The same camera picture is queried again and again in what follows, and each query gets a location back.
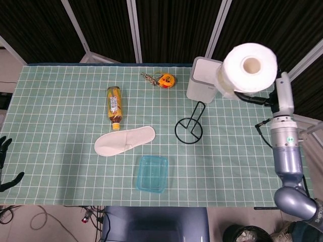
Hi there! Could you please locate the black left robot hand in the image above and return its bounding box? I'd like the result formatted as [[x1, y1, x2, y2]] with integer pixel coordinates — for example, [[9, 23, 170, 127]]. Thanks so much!
[[0, 136, 25, 193]]

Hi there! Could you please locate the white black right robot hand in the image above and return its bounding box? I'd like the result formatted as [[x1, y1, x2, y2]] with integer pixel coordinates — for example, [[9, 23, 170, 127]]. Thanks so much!
[[233, 72, 295, 118]]

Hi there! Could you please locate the white paper towel roll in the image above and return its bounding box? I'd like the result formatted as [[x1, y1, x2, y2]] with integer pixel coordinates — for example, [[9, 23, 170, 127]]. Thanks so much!
[[216, 42, 279, 100]]

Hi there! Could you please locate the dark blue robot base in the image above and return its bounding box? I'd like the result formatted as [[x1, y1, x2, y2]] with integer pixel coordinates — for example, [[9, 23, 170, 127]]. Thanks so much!
[[100, 206, 210, 242]]

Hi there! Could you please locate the white desktop trash bin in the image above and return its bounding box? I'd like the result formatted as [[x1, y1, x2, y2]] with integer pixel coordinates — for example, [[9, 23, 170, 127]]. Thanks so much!
[[186, 56, 224, 104]]

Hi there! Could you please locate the green white grid tablecloth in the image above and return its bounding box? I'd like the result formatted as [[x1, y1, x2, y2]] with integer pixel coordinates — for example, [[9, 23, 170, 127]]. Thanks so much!
[[0, 63, 315, 208]]

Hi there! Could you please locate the white disposable slipper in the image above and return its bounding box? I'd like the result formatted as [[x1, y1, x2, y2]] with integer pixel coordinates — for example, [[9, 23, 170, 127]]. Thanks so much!
[[94, 126, 156, 157]]

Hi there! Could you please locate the yellow orange tape measure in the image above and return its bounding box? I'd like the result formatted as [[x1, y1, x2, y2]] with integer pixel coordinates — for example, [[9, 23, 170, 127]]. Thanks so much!
[[157, 73, 176, 90]]

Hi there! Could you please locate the yellow label tea bottle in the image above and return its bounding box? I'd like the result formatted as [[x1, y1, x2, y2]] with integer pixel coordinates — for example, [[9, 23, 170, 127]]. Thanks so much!
[[106, 86, 124, 131]]

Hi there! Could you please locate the black trash bag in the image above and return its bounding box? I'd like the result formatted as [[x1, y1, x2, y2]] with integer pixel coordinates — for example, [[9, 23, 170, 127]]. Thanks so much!
[[223, 224, 273, 242]]

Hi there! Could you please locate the clear blue plastic container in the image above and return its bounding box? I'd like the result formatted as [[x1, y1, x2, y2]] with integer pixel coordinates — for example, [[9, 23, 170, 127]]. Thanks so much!
[[136, 155, 169, 194]]

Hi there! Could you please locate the white partition post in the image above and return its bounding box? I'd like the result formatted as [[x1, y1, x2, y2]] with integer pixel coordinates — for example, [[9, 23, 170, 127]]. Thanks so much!
[[287, 37, 323, 81], [205, 0, 232, 58], [61, 0, 122, 64], [0, 35, 27, 66], [127, 0, 142, 64]]

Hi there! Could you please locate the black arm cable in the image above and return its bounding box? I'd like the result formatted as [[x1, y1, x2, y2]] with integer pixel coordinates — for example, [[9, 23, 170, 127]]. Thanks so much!
[[255, 118, 275, 148]]

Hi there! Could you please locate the black wire roll holder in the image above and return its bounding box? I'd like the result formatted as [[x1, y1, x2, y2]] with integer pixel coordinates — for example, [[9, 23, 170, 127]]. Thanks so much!
[[175, 101, 205, 145]]

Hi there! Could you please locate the black floor cable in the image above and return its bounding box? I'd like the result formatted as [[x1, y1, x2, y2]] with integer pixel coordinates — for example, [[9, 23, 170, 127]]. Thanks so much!
[[95, 206, 112, 242]]

